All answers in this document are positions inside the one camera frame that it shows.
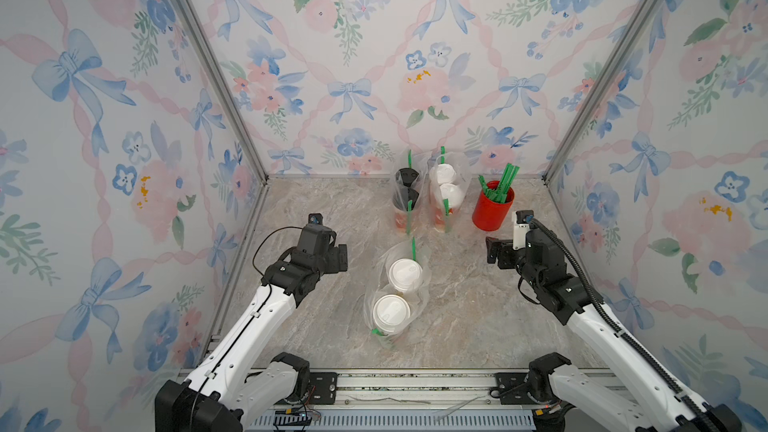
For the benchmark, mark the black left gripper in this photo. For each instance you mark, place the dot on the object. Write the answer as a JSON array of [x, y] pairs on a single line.
[[335, 258]]

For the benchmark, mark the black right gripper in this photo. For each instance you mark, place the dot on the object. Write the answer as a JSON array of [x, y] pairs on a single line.
[[498, 249]]

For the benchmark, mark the clear plastic carrier bag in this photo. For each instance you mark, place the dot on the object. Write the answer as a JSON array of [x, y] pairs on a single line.
[[461, 163]]

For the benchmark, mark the white-lid red cup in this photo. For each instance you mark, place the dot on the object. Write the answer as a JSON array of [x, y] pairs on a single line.
[[454, 193], [445, 173]]

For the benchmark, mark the black-lid red cup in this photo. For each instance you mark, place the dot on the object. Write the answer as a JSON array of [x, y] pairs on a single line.
[[407, 177], [402, 195]]

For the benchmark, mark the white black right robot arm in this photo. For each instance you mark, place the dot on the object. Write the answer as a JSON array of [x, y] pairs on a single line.
[[659, 402]]

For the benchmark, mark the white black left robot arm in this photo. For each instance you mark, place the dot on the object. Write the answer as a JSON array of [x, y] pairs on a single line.
[[222, 393]]

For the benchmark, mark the red straw holder cup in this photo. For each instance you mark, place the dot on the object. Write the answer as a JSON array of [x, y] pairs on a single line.
[[489, 215]]

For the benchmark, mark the green wrapped straws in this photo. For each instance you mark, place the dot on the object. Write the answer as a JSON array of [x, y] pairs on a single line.
[[498, 194]]

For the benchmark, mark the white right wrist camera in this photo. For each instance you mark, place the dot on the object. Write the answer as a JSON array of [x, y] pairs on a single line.
[[522, 221]]

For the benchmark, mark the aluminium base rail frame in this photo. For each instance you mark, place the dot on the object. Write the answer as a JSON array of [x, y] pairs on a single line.
[[413, 400]]

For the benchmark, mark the left aluminium corner post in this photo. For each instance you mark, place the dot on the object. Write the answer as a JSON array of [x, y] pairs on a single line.
[[205, 53]]

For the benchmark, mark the aluminium corner post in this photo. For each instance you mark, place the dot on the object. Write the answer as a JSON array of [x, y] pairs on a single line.
[[205, 53], [624, 47]]

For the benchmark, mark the right aluminium corner post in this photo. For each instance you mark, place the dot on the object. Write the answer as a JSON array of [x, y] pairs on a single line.
[[624, 47]]

